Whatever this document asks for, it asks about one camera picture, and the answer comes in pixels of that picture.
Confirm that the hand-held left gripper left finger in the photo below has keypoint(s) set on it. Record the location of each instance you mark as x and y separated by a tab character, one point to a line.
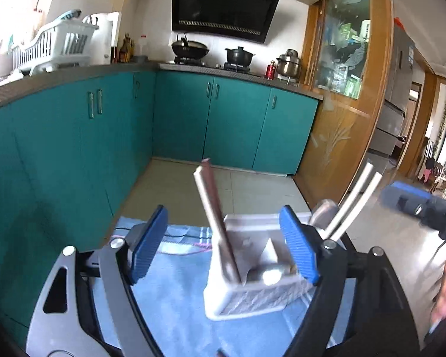
148	245

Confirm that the teal plastic item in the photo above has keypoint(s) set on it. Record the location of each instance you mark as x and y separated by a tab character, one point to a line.
68	15

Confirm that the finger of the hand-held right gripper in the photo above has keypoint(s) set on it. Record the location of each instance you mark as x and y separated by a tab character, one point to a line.
409	197

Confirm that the pink garment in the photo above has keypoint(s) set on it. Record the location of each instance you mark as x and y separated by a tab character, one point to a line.
426	171

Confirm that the stainless steel pot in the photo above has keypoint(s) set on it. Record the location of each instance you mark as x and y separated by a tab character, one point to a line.
289	65

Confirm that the silver refrigerator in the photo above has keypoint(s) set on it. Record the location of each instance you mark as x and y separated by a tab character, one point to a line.
394	100

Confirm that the white dish rack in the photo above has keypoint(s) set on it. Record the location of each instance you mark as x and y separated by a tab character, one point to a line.
59	44

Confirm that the white chopstick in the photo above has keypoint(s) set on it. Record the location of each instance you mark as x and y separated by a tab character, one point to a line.
206	197
356	209
351	197

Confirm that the white plastic utensil holder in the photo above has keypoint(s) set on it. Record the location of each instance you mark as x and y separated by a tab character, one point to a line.
245	301

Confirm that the clear red-capped plastic jug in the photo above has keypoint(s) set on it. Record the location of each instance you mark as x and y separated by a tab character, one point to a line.
142	46

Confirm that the black wok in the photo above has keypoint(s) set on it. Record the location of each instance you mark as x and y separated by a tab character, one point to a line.
191	49

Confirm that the wooden framed glass door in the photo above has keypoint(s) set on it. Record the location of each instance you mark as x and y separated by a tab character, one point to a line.
342	44

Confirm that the brown chopstick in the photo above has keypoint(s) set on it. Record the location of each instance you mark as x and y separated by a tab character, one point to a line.
216	197

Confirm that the red canister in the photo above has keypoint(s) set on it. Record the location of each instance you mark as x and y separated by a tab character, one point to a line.
270	71

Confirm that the metal spoon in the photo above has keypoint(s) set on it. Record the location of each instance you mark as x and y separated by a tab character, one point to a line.
323	215
269	275

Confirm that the white countertop appliance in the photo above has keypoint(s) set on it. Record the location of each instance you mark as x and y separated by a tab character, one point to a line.
109	37

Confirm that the blue striped cloth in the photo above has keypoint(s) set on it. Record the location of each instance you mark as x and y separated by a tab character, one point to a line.
178	305

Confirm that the wooden door frame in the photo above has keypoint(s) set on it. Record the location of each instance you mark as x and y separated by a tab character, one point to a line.
418	130

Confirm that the black range hood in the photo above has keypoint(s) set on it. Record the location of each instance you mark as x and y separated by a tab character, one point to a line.
223	3

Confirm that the black clay pot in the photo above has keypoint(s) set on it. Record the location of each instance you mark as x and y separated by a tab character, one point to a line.
239	57

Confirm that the gas stove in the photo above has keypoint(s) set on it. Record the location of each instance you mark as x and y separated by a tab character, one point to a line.
215	66

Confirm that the teal kitchen cabinet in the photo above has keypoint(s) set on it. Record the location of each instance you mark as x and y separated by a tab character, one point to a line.
59	174
226	119

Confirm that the dark grey countertop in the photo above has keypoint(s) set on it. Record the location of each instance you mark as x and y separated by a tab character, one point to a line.
78	74

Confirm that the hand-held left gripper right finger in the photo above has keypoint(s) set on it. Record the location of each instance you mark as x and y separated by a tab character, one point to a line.
299	245

